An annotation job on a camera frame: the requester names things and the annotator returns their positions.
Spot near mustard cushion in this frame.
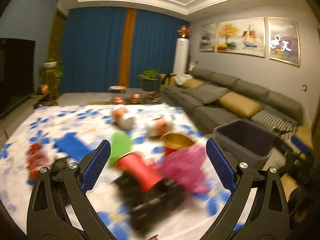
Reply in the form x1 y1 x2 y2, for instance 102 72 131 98
219 92 262 119

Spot small black plastic bag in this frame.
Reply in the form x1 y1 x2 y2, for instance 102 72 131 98
51 157 68 172

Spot green foam net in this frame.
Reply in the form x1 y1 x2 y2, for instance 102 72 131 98
108 132 132 167

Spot near patterned cushion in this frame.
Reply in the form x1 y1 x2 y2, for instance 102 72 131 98
251 110 297 140

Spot orange centre curtain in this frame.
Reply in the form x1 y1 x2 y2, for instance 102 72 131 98
118 8 137 87

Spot red plastic bag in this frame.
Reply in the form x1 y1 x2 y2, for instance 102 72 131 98
27 142 52 180

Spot plant on wooden stand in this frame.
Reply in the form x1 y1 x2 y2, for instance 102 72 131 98
39 57 63 99

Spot white charging cable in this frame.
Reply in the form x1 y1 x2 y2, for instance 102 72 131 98
303 89 312 123

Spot blue window curtain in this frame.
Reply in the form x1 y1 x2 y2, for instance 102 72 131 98
61 7 189 93

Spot floral blue white tablecloth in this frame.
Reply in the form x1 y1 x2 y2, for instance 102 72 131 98
1 104 230 239

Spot large pink plastic bag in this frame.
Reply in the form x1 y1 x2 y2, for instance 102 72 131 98
153 145 209 194

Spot grey tv cabinet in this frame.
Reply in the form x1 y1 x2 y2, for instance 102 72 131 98
1 92 52 131

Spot red paper cup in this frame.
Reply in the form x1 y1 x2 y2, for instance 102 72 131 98
115 152 162 193

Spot dark coffee table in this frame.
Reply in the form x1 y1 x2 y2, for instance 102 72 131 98
88 88 163 105

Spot gold rimmed red cup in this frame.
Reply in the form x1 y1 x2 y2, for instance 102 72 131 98
160 132 195 155

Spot grey flat cushion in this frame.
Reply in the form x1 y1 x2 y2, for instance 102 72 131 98
183 88 219 105

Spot white cloth on sofa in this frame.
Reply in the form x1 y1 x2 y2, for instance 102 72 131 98
174 74 193 86

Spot box on coffee table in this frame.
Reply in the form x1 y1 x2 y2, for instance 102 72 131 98
107 86 126 94

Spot dark grey trash bin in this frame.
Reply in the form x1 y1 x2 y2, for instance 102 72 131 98
213 119 276 170

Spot mustard cushion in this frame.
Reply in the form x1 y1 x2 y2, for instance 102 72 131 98
219 92 262 119
181 79 204 89

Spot grey sectional sofa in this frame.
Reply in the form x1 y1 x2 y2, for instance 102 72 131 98
161 69 313 147

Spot patterned cushion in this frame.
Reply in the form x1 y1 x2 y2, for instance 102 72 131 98
251 110 297 140
199 84 229 98

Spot black flat television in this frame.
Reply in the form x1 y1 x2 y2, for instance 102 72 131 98
1 38 35 115

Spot far mustard cushion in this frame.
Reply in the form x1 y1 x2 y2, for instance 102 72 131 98
181 79 204 89

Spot white standing air conditioner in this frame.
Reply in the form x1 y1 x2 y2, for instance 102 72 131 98
172 38 189 74

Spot far patterned cushion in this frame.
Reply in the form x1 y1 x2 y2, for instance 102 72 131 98
199 84 229 98

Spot large black plastic bag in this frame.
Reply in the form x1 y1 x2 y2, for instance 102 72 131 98
113 172 186 236

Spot potted green plant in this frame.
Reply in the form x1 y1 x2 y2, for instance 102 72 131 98
139 69 161 93

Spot sailboat tree painting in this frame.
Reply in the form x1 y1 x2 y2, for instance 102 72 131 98
216 17 266 58

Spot left landscape painting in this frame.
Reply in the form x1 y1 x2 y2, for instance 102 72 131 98
199 23 217 53

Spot orange lantern ornament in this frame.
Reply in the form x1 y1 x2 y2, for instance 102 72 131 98
36 84 49 95

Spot white orange paper cup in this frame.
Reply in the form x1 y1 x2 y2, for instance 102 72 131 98
112 105 136 130
146 116 174 137

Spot right cloudy painting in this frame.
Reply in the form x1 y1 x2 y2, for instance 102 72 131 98
268 17 300 67

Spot red gold flower ornament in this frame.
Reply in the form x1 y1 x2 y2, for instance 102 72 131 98
177 25 191 38

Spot blue foam net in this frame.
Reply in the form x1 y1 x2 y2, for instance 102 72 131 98
54 133 94 163

